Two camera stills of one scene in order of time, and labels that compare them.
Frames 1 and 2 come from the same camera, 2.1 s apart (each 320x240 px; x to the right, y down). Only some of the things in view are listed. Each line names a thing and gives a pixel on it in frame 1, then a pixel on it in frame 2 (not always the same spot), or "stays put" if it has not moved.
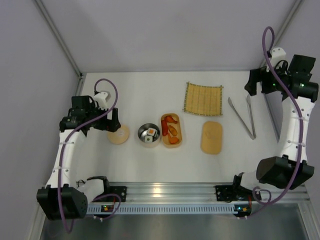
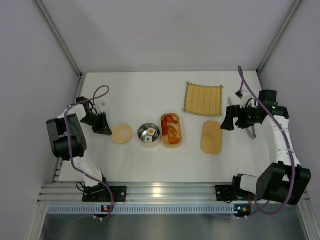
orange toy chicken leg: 173,140 stays put
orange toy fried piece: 168,118 stays put
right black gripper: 253,81 → 232,116
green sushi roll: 148,138 stays put
